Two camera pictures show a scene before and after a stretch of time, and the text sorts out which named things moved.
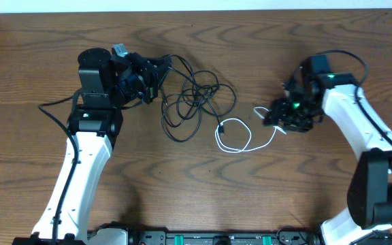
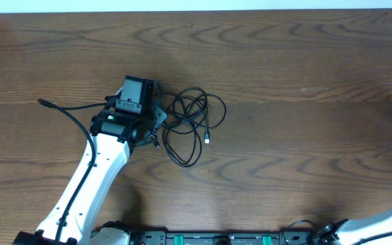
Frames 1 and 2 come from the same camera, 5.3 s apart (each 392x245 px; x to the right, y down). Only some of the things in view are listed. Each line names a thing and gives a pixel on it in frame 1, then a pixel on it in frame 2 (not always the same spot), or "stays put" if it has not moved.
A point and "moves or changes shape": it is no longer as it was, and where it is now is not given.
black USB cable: x=186 y=92 moves or changes shape
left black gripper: x=153 y=75 -> x=162 y=116
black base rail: x=128 y=237 stays put
